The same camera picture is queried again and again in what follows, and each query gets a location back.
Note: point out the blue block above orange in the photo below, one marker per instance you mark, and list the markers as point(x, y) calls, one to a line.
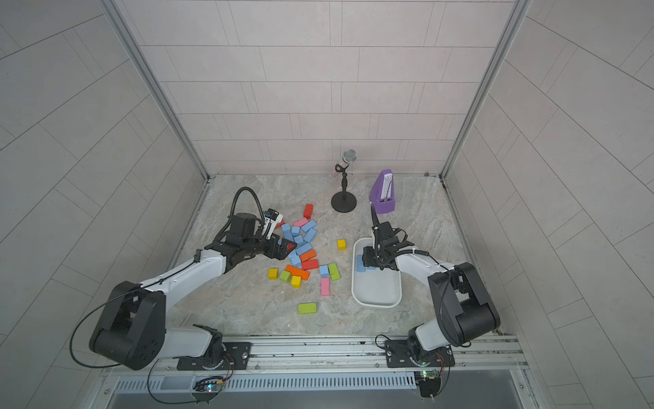
point(303, 249)

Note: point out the green block by pink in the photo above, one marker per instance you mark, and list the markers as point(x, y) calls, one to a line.
point(334, 272)

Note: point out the blue block pile centre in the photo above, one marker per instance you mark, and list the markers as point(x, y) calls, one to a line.
point(309, 236)

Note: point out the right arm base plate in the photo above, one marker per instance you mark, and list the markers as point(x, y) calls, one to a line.
point(409, 354)

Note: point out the pink block lower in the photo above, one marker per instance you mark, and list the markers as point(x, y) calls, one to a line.
point(325, 287)

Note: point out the blue block pile top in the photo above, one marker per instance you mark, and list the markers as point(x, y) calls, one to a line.
point(308, 226)

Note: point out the white plastic tray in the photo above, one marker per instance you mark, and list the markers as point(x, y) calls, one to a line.
point(375, 288)

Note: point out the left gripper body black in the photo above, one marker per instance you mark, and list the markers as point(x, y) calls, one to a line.
point(258, 245)

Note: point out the red block lower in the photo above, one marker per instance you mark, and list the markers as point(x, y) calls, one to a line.
point(310, 264)

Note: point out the pink block in pile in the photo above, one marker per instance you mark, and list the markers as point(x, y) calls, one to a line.
point(301, 222)

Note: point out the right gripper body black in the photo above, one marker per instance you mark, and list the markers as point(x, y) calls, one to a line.
point(375, 256)

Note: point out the blue cube beside orange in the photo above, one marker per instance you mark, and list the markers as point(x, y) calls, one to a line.
point(296, 261)

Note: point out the black microphone stand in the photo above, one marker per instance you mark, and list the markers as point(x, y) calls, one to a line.
point(343, 201)

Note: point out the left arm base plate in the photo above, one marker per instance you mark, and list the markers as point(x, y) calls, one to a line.
point(227, 356)

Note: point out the right circuit board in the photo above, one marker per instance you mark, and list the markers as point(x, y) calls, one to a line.
point(429, 383)

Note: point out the yellow cube left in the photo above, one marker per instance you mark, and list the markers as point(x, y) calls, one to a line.
point(273, 273)

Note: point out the orange block short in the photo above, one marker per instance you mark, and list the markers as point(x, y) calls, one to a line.
point(306, 256)

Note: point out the purple metronome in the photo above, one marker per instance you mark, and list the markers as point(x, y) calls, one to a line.
point(382, 193)

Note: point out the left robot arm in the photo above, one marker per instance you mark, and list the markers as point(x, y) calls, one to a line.
point(132, 330)

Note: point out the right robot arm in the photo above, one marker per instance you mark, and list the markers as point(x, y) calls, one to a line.
point(463, 307)

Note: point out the circuit board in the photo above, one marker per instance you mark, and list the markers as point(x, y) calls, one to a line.
point(211, 386)
point(429, 383)

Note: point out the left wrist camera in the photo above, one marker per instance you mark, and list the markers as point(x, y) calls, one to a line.
point(271, 219)

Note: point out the red block far upright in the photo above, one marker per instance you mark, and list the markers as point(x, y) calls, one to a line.
point(308, 211)

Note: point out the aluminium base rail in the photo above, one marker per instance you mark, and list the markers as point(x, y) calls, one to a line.
point(359, 354)

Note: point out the orange block long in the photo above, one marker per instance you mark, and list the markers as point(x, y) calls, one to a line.
point(303, 274)

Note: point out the left circuit board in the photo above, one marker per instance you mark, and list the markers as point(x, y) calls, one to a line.
point(211, 386)

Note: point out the silver microphone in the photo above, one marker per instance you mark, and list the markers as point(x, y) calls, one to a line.
point(348, 157)

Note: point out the green block front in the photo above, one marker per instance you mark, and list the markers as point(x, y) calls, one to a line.
point(307, 308)

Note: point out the green cube small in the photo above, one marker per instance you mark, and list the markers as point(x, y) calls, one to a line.
point(285, 276)

